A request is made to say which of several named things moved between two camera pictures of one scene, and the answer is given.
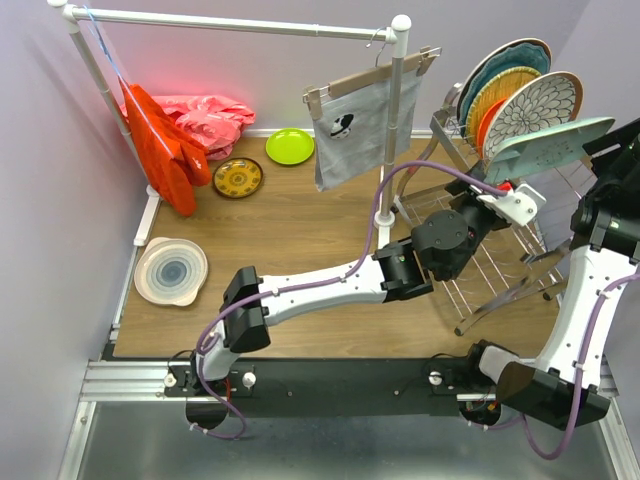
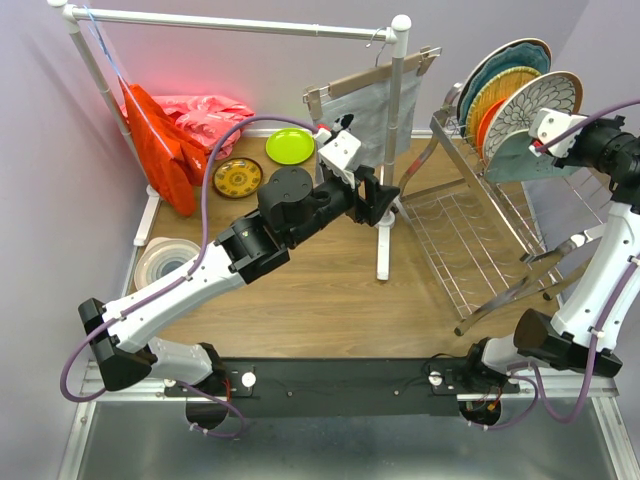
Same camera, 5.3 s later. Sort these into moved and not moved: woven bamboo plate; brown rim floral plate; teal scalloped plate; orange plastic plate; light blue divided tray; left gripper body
Moved: light blue divided tray; left gripper body
Not moved: brown rim floral plate; woven bamboo plate; teal scalloped plate; orange plastic plate
